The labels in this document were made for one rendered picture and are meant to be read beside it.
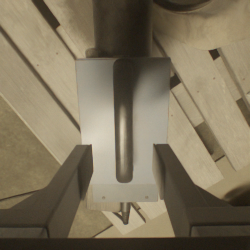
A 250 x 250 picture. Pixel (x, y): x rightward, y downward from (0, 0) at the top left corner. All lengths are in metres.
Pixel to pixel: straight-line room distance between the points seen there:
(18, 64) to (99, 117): 0.35
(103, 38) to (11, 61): 0.34
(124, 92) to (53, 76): 0.37
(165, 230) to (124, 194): 0.58
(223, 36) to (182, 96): 0.18
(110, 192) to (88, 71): 0.25
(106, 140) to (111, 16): 0.19
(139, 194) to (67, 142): 0.27
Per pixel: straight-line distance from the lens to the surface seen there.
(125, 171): 0.25
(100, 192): 0.40
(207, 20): 0.53
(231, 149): 0.66
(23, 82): 0.57
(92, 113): 0.28
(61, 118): 0.55
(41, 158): 0.82
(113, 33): 0.30
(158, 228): 0.95
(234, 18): 0.57
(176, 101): 0.55
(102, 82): 0.27
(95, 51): 0.29
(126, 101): 0.22
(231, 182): 0.90
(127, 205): 0.47
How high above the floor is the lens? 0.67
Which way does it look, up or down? 75 degrees down
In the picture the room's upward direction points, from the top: 180 degrees counter-clockwise
